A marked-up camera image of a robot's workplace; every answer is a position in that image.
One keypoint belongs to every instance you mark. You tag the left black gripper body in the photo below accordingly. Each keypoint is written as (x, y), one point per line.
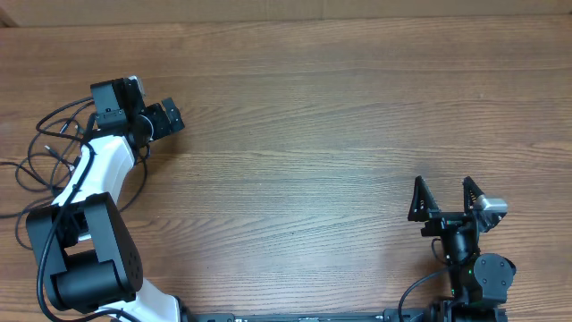
(161, 125)

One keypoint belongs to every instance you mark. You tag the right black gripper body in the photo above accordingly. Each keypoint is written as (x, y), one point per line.
(443, 221)

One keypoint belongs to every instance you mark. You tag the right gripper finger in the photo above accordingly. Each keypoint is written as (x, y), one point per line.
(473, 195)
(423, 206)

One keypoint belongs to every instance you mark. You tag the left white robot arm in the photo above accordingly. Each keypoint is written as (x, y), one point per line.
(87, 260)

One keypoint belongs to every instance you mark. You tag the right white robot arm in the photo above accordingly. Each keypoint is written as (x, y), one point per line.
(479, 282)

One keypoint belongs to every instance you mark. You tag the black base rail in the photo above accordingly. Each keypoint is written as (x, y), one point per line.
(388, 315)

